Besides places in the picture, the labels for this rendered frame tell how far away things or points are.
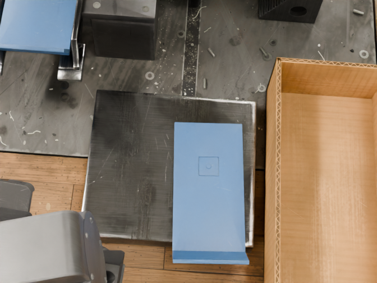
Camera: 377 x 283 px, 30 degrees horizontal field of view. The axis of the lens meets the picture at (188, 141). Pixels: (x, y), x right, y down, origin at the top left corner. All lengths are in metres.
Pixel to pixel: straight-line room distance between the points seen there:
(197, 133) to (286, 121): 0.10
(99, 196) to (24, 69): 0.18
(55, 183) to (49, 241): 0.35
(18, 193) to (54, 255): 0.13
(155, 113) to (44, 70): 0.14
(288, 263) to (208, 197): 0.10
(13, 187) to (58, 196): 0.23
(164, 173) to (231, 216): 0.08
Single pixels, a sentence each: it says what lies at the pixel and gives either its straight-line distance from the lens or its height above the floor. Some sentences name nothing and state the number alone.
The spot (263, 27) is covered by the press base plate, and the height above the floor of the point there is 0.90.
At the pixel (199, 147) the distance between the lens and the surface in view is 0.72.
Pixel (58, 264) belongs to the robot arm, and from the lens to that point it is 0.38.
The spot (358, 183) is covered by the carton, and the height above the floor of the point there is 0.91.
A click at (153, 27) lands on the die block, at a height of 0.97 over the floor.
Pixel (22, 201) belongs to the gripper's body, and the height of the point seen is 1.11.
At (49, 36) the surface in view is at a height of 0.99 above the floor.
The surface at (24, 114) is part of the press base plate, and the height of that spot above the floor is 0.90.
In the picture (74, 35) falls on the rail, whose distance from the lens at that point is 0.70.
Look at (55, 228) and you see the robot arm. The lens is 0.38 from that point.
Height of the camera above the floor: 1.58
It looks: 66 degrees down
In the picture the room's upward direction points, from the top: 7 degrees clockwise
